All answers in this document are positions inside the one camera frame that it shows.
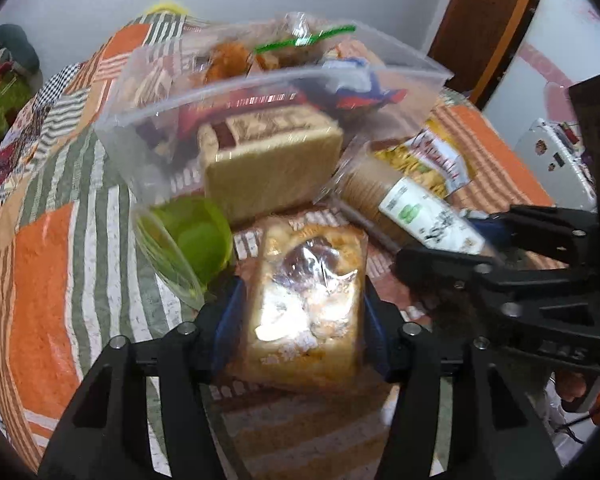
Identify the biscuit roll with green label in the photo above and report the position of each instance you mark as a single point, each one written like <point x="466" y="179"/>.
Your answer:
<point x="380" y="190"/>

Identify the lime green plastic cup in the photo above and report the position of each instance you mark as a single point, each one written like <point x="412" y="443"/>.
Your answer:
<point x="195" y="235"/>

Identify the brown wooden door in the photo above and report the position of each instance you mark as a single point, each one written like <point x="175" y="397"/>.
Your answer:
<point x="485" y="25"/>

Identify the blue white snack packet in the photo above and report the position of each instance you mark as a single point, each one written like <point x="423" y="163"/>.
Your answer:
<point x="360" y="85"/>

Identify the person's right hand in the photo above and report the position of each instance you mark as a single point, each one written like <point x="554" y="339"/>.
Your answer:
<point x="570" y="387"/>

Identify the orange yellow snack packet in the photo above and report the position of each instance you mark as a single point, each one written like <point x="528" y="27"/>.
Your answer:
<point x="227" y="60"/>

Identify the yellow noodle snack packet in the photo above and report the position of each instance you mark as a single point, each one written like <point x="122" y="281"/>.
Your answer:
<point x="430" y="160"/>

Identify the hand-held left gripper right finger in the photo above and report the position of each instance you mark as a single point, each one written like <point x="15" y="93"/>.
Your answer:
<point x="375" y="330"/>

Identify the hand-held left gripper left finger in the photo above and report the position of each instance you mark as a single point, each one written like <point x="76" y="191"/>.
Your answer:
<point x="227" y="320"/>

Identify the clear plastic storage box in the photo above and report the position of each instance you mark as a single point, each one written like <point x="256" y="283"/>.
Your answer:
<point x="150" y="110"/>

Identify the brown cake block packet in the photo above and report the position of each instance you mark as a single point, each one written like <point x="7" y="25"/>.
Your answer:
<point x="270" y="175"/>

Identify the clear bread packet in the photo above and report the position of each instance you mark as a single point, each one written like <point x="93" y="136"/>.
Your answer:
<point x="300" y="310"/>

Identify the red snack bag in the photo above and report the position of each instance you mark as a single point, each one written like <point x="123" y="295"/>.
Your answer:
<point x="195" y="115"/>

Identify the patchwork blanket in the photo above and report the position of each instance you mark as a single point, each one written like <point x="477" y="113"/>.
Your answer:
<point x="45" y="260"/>

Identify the clear bag with green tie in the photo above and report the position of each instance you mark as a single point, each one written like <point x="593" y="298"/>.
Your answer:
<point x="300" y="42"/>

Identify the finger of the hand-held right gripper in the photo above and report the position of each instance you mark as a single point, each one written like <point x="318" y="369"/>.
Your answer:
<point x="480" y="280"/>
<point x="545" y="230"/>

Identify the white rounded appliance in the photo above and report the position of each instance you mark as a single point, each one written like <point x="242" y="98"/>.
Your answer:
<point x="545" y="160"/>

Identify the yellow plastic object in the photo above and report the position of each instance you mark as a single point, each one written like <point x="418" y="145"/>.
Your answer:
<point x="167" y="7"/>

